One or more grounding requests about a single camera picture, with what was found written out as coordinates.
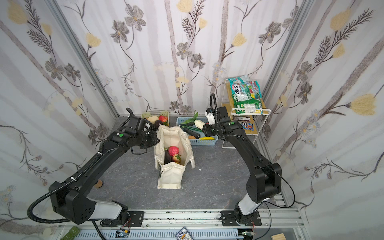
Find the blue m&m candy packet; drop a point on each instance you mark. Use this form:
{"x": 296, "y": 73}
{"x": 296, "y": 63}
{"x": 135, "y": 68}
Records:
{"x": 247, "y": 125}

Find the green plastic fruit basket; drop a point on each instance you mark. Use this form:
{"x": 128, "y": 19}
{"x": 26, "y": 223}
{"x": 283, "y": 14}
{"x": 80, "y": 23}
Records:
{"x": 153, "y": 116}

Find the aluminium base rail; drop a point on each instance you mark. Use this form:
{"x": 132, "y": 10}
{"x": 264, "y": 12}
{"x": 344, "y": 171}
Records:
{"x": 269, "y": 224}

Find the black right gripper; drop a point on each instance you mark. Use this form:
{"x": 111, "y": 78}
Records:
{"x": 208, "y": 129}

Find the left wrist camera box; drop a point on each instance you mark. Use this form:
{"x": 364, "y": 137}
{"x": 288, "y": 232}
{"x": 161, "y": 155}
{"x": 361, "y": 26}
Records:
{"x": 137, "y": 126}

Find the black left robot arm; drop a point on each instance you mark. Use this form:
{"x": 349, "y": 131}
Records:
{"x": 70, "y": 199}

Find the small brown orange-capped bottle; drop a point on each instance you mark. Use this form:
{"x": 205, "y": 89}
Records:
{"x": 98, "y": 184}

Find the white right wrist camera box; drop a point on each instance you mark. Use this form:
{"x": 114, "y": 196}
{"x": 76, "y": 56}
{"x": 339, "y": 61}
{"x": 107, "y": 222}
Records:
{"x": 210, "y": 117}

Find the cream floral tote bag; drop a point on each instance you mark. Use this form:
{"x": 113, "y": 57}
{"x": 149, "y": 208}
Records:
{"x": 171, "y": 175}

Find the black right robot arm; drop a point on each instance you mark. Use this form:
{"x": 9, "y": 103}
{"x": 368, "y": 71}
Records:
{"x": 265, "y": 180}

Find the white wire wooden shelf rack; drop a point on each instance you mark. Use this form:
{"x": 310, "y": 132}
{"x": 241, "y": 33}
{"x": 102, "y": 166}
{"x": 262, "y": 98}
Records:
{"x": 258, "y": 117}

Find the blue plastic vegetable basket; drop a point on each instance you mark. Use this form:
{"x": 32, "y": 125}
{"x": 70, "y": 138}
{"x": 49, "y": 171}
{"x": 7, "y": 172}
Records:
{"x": 196, "y": 142}

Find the green skittles candy bag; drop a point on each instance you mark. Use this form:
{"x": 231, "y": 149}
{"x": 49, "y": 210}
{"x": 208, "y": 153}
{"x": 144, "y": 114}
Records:
{"x": 246, "y": 94}

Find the dark purple eggplant toy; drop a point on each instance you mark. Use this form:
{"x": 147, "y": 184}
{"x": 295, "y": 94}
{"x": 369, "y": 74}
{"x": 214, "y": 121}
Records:
{"x": 168, "y": 157}

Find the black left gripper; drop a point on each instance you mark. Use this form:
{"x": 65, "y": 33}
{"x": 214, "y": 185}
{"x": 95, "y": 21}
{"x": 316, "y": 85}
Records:
{"x": 151, "y": 139}

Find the pink dragon fruit toy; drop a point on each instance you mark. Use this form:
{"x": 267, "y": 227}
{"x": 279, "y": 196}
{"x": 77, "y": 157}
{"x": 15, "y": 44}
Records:
{"x": 173, "y": 150}

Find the red apple toy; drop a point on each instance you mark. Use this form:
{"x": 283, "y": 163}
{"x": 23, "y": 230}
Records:
{"x": 163, "y": 119}

